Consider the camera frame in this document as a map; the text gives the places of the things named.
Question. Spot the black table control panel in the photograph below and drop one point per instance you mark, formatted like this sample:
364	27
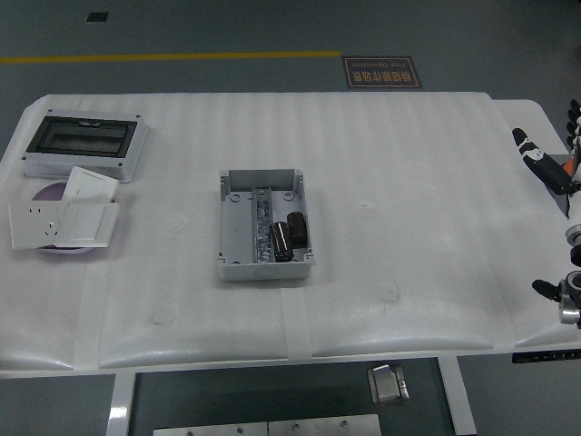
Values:
544	356

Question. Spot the white wall socket panel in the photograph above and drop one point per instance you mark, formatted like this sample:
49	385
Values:
32	224

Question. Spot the purple plate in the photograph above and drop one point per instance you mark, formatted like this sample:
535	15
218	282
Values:
47	193

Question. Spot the grey box with dark cover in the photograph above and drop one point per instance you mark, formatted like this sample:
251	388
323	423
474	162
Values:
81	136

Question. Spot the silver metal bracket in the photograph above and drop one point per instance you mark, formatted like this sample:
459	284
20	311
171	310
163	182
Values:
386	386

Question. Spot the black cylindrical battery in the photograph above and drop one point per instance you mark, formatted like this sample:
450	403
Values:
281	243
297	229

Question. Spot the white foam mat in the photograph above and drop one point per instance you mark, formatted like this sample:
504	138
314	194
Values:
386	150

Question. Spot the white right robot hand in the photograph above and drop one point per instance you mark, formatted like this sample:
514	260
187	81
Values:
544	163

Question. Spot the large white switch panel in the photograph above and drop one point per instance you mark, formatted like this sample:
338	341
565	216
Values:
91	222

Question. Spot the white table frame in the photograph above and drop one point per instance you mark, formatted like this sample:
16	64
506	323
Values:
122	404

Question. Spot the grey metal plate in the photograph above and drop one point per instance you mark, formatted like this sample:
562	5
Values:
209	430
324	426

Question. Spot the metal mounting rail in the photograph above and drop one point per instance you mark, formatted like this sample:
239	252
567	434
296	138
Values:
261	213

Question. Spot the white tape strip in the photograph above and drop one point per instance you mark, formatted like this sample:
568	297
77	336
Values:
90	318
295	322

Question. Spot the small black floor hatch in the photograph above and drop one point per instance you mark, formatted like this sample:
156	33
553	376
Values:
96	17

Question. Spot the grey open junction box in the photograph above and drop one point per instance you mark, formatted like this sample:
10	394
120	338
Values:
236	227

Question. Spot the orange cone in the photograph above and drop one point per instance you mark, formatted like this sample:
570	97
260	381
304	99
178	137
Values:
567	164

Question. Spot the black floor sign orange text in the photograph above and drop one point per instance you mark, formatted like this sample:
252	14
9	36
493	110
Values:
381	72

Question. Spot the small white switch panel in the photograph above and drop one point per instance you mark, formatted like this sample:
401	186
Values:
88	184

